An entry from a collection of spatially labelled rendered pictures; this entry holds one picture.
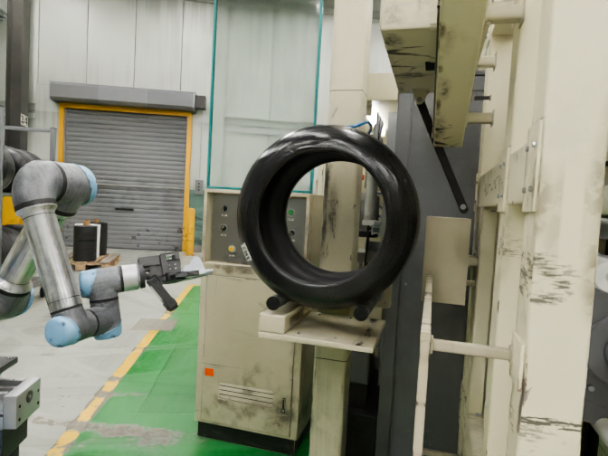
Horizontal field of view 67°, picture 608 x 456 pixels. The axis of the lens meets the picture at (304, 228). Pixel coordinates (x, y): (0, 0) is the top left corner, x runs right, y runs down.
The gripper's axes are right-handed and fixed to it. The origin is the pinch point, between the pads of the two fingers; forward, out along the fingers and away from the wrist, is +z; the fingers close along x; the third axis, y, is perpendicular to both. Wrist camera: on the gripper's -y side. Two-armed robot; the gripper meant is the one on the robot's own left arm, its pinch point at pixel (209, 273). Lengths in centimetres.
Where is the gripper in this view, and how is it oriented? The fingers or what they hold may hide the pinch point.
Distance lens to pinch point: 142.8
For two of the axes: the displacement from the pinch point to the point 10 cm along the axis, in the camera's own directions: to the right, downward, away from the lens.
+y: -2.0, -9.6, 2.0
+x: -3.8, 2.7, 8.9
